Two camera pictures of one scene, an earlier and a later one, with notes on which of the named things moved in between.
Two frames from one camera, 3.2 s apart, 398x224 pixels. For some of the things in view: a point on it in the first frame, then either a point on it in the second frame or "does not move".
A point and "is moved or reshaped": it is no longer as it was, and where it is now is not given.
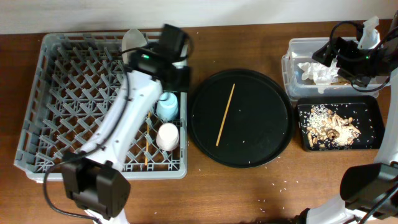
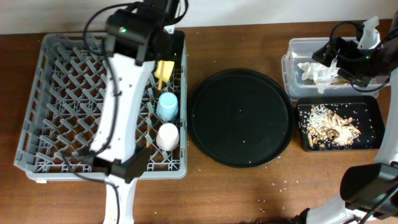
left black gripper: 185,83 to 178,40
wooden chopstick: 225,116 is moved or reshaped
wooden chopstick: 147,138 does not move
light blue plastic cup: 167,106 does not move
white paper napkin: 322,74 does not move
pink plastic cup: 168,137 does not move
